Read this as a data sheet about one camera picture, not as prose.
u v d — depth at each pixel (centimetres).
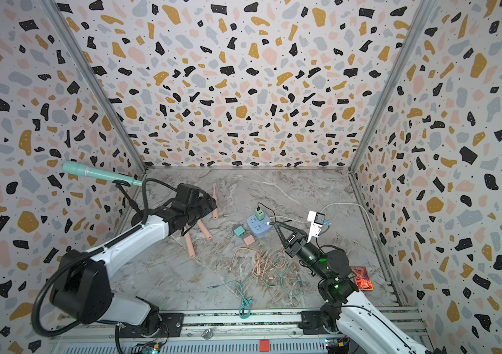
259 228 95
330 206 107
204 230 95
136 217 98
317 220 61
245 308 77
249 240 93
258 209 95
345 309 54
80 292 41
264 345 72
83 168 73
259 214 95
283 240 65
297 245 59
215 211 79
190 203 68
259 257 89
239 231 95
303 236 62
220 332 73
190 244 92
